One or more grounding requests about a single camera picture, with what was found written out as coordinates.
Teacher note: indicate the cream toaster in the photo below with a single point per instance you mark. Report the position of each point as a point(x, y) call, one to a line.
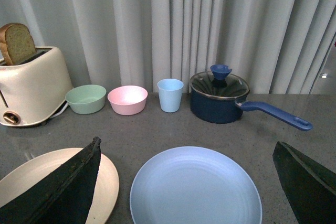
point(33, 91)

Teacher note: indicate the grey curtain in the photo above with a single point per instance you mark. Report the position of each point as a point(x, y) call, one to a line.
point(277, 46)

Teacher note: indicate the light blue cup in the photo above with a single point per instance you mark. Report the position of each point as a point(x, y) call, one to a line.
point(170, 94)

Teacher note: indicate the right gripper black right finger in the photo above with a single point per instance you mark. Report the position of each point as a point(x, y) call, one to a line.
point(308, 185)

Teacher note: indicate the cream plate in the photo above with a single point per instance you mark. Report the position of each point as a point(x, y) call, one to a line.
point(28, 174)

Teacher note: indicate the light blue plate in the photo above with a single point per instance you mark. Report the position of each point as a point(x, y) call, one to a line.
point(194, 185)

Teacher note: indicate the bread slice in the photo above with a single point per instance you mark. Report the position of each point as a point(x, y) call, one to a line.
point(17, 44)

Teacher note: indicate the green bowl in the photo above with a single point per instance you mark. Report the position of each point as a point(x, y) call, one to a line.
point(86, 99)

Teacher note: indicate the pink bowl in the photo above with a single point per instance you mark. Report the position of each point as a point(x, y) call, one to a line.
point(128, 100)

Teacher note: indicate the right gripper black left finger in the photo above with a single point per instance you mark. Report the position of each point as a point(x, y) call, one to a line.
point(63, 196)

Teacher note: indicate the dark blue saucepan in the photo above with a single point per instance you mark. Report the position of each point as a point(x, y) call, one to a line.
point(227, 110)

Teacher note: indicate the glass pot lid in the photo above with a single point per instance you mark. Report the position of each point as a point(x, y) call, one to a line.
point(219, 83)

